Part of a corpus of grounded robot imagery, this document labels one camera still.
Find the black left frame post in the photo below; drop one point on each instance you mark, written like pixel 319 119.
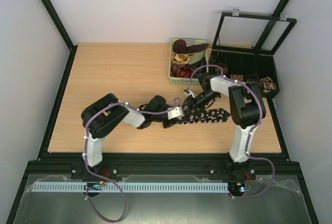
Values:
pixel 58 23

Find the red dotted rolled tie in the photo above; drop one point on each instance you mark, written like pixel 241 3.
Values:
pixel 237 77

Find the red navy striped tie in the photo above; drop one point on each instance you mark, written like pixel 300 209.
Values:
pixel 181 70

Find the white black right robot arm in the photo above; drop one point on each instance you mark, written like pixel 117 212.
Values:
pixel 246 108

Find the light green plastic basket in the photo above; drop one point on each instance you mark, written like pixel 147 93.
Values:
pixel 197 56

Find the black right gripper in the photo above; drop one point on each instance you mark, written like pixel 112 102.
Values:
pixel 192 103

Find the light blue slotted cable duct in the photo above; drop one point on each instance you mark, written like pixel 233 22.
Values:
pixel 131 187

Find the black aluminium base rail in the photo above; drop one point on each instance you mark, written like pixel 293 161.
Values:
pixel 118 165

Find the dark red rolled tie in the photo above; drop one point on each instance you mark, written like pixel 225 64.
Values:
pixel 179 46

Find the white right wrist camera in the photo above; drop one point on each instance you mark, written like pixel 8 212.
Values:
pixel 189 93

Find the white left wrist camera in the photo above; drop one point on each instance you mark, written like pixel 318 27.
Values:
pixel 175 112

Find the black frame post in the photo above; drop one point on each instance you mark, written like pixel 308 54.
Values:
pixel 58 23
pixel 281 11

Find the beige patterned tie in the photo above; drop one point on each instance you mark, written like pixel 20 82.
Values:
pixel 181 58

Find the black right frame post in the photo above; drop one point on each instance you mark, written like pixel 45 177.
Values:
pixel 281 11

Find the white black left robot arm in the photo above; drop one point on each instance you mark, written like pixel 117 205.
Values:
pixel 100 118

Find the black tie storage box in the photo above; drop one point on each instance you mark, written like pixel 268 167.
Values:
pixel 243 64

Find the black white floral tie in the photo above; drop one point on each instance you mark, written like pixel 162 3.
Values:
pixel 205 116

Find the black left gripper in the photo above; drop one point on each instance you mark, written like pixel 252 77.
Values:
pixel 171 122

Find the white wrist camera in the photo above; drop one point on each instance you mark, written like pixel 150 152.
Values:
pixel 189 93
pixel 175 112

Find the brown patterned rolled tie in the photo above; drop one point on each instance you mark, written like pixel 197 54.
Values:
pixel 267 83

